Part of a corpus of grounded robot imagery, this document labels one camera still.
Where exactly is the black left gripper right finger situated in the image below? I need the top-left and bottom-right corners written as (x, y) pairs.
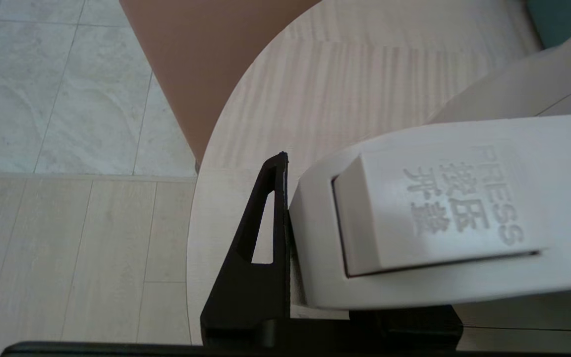
top-left (349, 305), bottom-right (463, 348)

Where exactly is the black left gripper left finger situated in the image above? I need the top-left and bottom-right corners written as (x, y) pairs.
top-left (200, 151), bottom-right (291, 348)

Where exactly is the grey tissue box white lid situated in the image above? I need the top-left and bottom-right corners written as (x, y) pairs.
top-left (526, 0), bottom-right (571, 49)

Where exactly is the white electric kettle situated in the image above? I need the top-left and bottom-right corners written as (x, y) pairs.
top-left (288, 17), bottom-right (571, 343)

